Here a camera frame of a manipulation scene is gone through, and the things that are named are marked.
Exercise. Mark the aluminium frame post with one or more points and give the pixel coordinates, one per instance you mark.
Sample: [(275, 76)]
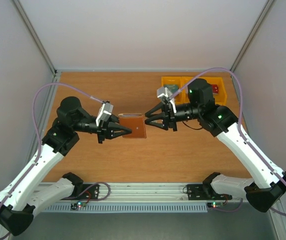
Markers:
[(267, 7), (28, 24)]

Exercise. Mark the aluminium front rail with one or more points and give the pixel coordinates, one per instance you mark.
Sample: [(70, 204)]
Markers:
[(143, 192)]

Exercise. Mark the yellow bin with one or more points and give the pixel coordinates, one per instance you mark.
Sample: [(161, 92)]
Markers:
[(221, 98), (167, 80), (186, 79)]

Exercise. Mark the left aluminium frame post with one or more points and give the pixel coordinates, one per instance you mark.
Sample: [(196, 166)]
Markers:
[(28, 24)]

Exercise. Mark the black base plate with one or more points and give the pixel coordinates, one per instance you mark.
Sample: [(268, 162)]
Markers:
[(197, 192), (84, 192)]

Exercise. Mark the red card stack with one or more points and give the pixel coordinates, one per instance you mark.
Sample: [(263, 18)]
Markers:
[(215, 89)]

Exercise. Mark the right small circuit board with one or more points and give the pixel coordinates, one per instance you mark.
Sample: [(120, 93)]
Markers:
[(215, 204)]

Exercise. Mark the right aluminium frame post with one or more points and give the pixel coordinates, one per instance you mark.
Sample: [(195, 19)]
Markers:
[(267, 7)]

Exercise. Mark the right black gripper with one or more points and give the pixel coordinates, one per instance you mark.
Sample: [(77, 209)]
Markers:
[(170, 116)]

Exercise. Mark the left small circuit board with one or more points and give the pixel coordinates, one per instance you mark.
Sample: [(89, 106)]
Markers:
[(78, 205)]

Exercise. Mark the left yellow bin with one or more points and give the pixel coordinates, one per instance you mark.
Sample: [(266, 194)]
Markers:
[(167, 80)]

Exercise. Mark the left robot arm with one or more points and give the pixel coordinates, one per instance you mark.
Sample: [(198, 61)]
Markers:
[(19, 204)]

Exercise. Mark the small circuit board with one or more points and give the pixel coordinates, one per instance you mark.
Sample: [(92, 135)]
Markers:
[(78, 205), (215, 204)]

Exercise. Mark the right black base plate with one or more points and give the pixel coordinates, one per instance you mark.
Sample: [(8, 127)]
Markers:
[(197, 192)]

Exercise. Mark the teal card stack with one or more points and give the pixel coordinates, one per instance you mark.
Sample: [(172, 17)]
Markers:
[(172, 87)]

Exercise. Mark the grey slotted cable duct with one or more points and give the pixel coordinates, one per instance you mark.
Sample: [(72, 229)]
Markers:
[(116, 208)]

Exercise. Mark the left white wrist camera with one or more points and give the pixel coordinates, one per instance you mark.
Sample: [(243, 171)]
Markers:
[(104, 113)]

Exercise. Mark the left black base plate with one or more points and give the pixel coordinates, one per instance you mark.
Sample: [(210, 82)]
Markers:
[(84, 192)]

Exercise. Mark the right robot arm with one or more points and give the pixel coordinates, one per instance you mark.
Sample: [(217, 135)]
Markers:
[(267, 182)]

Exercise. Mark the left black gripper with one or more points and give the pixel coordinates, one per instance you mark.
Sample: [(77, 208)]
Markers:
[(103, 129)]

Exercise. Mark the brown leather card holder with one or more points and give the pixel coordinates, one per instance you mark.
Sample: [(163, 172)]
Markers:
[(135, 122)]

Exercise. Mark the middle yellow bin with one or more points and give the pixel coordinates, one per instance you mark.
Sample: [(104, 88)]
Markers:
[(186, 79)]

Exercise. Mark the right yellow bin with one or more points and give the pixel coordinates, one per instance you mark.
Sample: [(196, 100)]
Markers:
[(221, 98)]

